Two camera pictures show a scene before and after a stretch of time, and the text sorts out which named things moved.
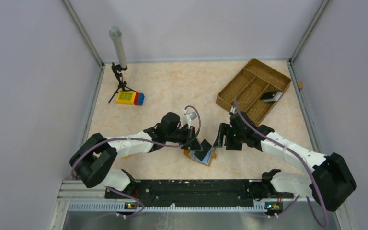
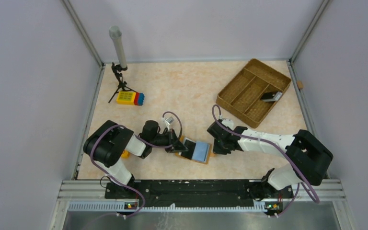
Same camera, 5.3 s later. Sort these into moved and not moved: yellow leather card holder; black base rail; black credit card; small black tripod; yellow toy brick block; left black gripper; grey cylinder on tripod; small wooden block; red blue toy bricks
Moved: left black gripper; yellow leather card holder; black credit card
Not moved: yellow toy brick block; small wooden block; red blue toy bricks; grey cylinder on tripod; small black tripod; black base rail
